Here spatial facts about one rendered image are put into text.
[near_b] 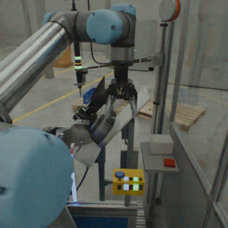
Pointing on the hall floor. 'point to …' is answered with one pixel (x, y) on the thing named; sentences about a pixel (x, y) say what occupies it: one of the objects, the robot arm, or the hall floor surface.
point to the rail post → (132, 222)
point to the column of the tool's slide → (157, 122)
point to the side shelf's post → (152, 199)
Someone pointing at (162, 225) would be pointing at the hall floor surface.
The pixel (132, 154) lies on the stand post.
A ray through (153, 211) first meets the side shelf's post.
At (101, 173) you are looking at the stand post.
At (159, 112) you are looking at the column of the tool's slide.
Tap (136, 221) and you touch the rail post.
